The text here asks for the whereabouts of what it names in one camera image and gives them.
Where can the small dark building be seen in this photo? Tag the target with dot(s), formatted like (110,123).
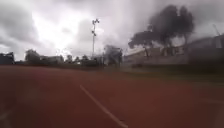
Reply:
(113,55)

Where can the floodlight pole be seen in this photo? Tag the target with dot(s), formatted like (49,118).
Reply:
(94,36)

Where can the red running track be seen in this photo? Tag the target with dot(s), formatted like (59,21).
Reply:
(100,100)

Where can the row of distant trees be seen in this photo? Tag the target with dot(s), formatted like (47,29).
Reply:
(50,59)

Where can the dark tree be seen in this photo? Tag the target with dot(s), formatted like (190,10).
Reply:
(166,26)

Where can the dark fence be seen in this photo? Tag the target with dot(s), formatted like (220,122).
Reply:
(180,66)

